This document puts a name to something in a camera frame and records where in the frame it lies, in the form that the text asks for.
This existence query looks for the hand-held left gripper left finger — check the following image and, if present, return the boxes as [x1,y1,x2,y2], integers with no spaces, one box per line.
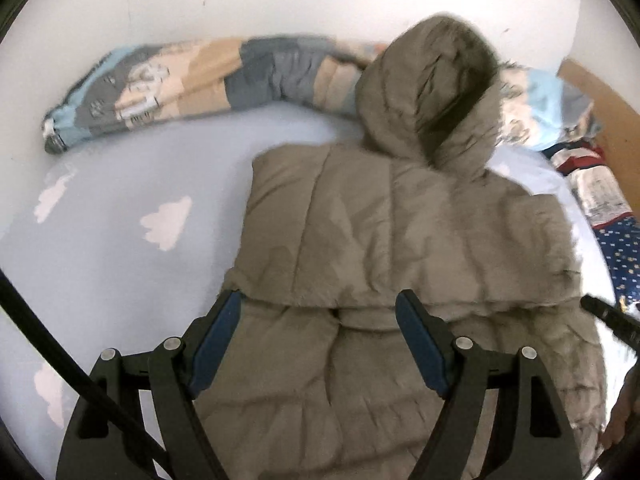
[55,289,244,480]

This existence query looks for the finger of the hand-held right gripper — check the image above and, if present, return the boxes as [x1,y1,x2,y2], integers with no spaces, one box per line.
[580,294,640,353]

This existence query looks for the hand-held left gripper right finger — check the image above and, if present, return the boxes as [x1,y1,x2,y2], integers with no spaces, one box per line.
[395,289,586,480]

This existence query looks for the olive hooded puffer jacket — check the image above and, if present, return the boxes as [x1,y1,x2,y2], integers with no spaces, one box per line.
[192,12,608,480]

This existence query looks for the person's right hand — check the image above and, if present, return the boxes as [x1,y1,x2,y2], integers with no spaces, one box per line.
[600,370,640,452]

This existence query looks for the red white blue patterned quilt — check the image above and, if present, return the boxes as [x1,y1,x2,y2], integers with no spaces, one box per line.
[545,140,640,313]

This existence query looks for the light blue cloud bed sheet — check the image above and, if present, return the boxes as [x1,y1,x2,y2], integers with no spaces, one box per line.
[0,95,626,480]

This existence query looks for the rolled patterned blanket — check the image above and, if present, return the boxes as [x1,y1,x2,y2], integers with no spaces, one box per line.
[42,35,601,157]

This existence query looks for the black cable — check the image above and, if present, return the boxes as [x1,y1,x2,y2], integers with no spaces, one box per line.
[0,269,173,480]

